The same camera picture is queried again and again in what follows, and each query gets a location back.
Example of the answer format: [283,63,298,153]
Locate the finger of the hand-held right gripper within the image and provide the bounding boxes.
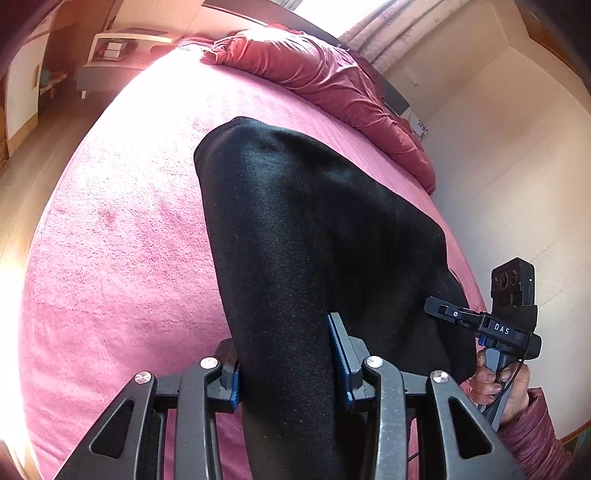
[424,296,484,331]

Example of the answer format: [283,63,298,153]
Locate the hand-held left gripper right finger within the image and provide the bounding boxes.
[328,314,527,480]

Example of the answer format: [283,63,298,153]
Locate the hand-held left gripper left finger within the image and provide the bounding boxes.
[53,338,242,480]

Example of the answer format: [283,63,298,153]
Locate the black pants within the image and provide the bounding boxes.
[194,116,478,480]

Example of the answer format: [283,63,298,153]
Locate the person's right hand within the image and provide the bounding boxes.
[471,359,532,426]

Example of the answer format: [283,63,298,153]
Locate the bed with pink sheet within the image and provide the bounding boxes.
[18,46,490,480]

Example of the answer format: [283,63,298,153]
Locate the red duvet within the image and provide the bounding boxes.
[199,28,437,195]

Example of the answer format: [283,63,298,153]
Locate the beige curtain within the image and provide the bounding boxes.
[339,0,499,75]

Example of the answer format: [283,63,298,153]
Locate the window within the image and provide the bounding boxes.
[293,0,389,35]

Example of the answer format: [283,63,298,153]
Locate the white nightstand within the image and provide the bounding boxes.
[76,31,174,99]

